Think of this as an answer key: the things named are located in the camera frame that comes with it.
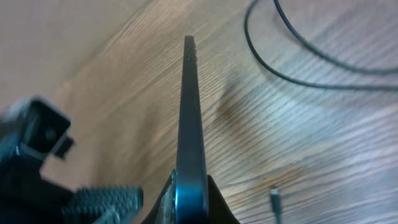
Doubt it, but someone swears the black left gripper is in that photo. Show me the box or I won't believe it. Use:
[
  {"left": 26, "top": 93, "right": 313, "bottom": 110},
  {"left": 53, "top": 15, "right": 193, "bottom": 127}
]
[{"left": 1, "top": 96, "right": 144, "bottom": 223}]

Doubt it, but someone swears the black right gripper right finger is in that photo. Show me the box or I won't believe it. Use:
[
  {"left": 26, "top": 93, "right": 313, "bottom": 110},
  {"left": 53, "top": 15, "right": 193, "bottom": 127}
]
[{"left": 207, "top": 175, "right": 239, "bottom": 224}]

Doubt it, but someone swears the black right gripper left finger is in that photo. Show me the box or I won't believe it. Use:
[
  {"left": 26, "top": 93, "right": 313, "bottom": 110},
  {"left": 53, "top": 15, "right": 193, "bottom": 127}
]
[{"left": 141, "top": 169, "right": 177, "bottom": 224}]

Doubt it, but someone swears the blue Galaxy smartphone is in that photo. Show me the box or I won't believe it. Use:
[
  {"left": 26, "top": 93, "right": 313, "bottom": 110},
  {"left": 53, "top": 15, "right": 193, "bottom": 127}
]
[{"left": 175, "top": 35, "right": 209, "bottom": 223}]

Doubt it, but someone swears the black USB charging cable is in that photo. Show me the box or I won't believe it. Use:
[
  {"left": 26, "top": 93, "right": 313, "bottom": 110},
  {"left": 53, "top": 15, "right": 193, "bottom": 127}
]
[{"left": 243, "top": 0, "right": 398, "bottom": 224}]

